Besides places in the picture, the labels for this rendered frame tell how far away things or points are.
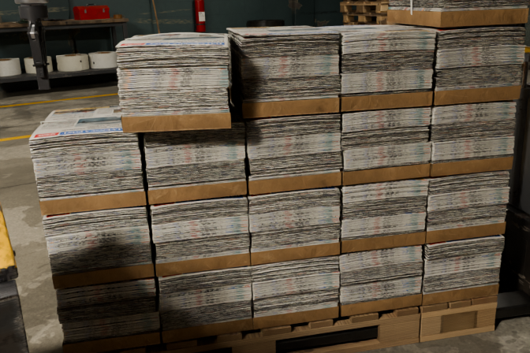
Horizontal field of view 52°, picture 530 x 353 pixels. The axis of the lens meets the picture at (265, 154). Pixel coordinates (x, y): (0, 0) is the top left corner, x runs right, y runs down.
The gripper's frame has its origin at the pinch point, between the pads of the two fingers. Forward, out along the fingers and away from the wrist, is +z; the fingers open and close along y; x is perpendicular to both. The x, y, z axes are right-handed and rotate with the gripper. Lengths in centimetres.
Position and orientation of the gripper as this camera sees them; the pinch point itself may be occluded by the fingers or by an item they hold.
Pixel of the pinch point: (42, 77)
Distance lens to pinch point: 172.6
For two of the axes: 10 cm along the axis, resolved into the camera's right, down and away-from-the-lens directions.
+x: -9.8, 0.8, -1.9
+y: -2.0, -2.7, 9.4
